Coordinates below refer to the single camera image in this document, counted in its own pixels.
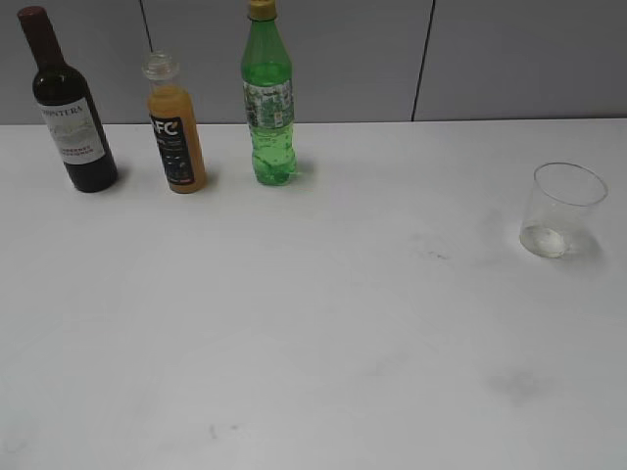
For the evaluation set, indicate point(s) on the NFC orange juice bottle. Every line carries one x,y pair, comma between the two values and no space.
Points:
174,125

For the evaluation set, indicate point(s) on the dark red wine bottle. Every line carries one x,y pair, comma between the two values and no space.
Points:
65,101

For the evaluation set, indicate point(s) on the transparent plastic cup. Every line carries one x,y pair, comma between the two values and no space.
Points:
557,218

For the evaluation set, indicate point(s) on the green plastic soda bottle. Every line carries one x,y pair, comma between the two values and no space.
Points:
266,71

